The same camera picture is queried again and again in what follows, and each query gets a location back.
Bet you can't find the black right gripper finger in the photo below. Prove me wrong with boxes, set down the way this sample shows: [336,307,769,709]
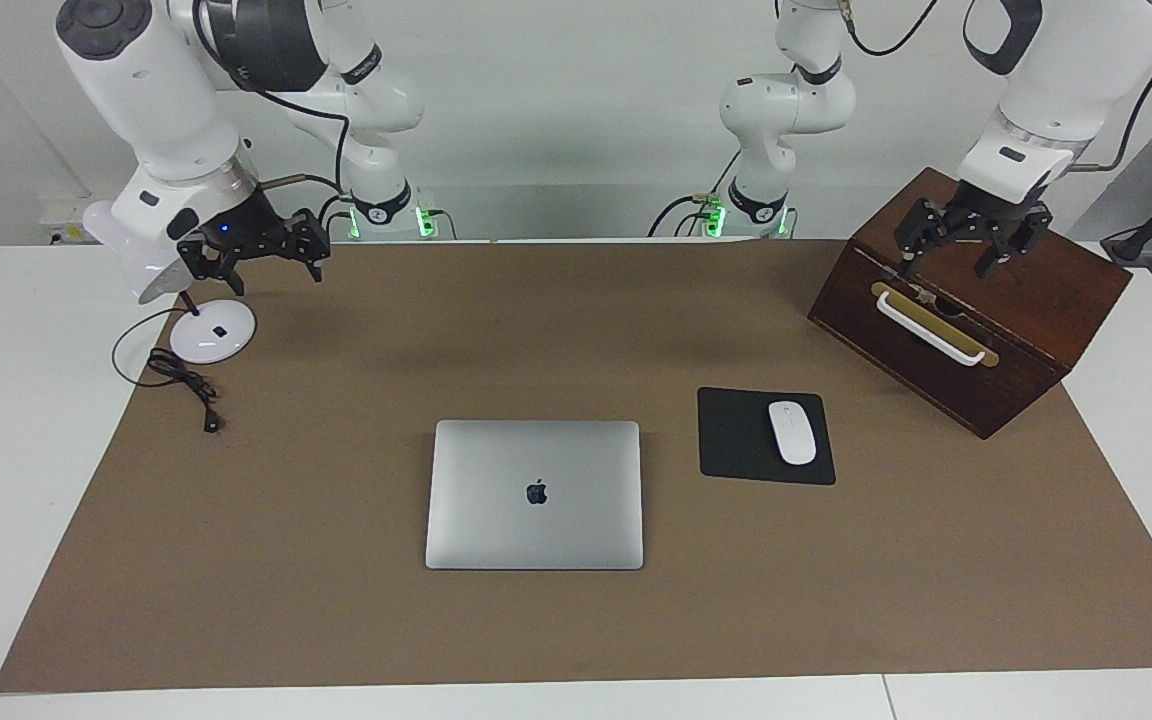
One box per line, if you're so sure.
[177,244,248,295]
[280,209,331,284]

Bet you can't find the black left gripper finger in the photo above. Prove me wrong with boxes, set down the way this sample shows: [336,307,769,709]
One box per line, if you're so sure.
[975,202,1055,280]
[893,197,953,280]

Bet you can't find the grey apple laptop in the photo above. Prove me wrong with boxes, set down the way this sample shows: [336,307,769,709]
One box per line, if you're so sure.
[424,419,645,572]

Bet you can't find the dark wooden box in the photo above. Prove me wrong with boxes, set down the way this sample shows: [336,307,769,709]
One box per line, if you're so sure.
[807,167,1133,441]

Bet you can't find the white desk lamp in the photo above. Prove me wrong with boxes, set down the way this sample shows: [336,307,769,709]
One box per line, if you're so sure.
[82,198,258,365]

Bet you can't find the white computer mouse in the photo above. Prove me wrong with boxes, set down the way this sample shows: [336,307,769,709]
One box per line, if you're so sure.
[768,400,818,466]

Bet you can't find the black mouse pad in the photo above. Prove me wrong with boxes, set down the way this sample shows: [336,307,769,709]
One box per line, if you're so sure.
[697,387,837,486]

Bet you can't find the brown table mat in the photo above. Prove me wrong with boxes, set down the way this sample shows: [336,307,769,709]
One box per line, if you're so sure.
[0,238,1152,694]

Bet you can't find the black right arm base cables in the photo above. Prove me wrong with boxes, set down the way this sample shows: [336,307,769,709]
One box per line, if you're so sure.
[313,193,357,243]

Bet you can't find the black arm base cables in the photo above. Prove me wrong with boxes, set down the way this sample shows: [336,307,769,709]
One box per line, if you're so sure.
[313,193,357,243]
[648,193,712,239]

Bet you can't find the brass handle plate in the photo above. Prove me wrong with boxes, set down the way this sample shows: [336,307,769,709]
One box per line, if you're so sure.
[871,281,1000,369]

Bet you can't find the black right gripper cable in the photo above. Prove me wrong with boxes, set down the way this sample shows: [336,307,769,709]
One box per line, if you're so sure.
[191,0,352,196]

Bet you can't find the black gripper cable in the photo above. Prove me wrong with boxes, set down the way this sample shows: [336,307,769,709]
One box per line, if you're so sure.
[841,0,1152,173]
[191,0,352,196]

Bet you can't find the white box handle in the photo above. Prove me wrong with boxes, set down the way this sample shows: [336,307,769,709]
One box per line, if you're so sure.
[876,290,987,367]

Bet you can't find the black lamp power cable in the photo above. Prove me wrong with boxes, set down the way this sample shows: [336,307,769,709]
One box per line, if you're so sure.
[112,305,227,435]

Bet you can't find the white wall socket box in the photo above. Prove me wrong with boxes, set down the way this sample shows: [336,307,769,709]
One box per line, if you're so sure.
[39,193,137,246]

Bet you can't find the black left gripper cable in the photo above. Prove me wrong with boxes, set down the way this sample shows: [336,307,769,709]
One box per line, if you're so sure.
[841,0,1152,173]

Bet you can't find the black left arm base cables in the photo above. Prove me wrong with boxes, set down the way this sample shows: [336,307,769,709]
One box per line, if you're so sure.
[648,193,712,239]

